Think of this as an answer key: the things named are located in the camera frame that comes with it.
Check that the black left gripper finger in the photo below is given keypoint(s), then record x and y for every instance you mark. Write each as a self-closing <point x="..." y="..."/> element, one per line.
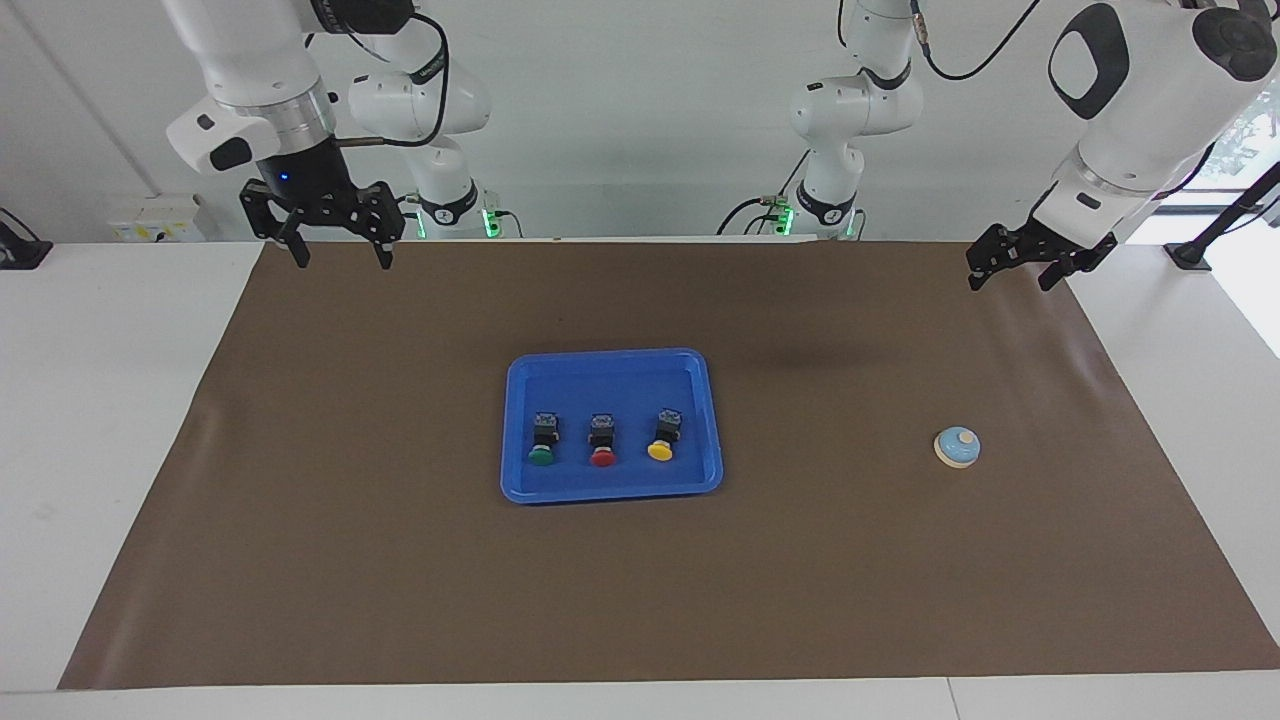
<point x="978" y="277"/>
<point x="1052" y="276"/>

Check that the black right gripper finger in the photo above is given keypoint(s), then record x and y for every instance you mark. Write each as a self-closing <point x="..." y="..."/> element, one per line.
<point x="384" y="252"/>
<point x="298" y="248"/>

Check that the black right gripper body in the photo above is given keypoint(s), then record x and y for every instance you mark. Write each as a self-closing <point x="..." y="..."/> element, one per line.
<point x="305" y="185"/>

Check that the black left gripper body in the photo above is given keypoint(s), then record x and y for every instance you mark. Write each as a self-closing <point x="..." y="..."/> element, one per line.
<point x="1040" y="250"/>

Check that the green push button switch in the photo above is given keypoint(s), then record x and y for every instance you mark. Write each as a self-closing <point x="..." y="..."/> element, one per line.
<point x="541" y="456"/>

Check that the red push button switch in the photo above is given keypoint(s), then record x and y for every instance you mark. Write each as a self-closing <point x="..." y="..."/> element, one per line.
<point x="603" y="458"/>

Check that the yellow push button switch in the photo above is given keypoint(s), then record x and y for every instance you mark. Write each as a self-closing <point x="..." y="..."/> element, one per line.
<point x="659" y="452"/>

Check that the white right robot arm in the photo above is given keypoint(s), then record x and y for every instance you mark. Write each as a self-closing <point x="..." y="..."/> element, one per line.
<point x="250" y="60"/>

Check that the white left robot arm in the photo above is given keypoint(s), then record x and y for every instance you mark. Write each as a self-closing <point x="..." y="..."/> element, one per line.
<point x="1140" y="100"/>

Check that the light blue desk bell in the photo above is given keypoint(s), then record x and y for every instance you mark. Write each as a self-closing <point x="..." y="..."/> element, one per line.
<point x="958" y="447"/>

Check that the blue plastic tray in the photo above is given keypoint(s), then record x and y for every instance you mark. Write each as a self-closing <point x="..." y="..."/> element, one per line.
<point x="610" y="385"/>

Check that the black metal stand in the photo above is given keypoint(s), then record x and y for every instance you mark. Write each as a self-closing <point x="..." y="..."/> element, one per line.
<point x="1188" y="255"/>

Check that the brown table mat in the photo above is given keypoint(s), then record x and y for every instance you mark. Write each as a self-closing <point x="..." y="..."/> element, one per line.
<point x="640" y="600"/>

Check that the white wall outlet box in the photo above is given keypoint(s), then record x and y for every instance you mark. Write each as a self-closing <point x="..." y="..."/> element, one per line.
<point x="150" y="218"/>

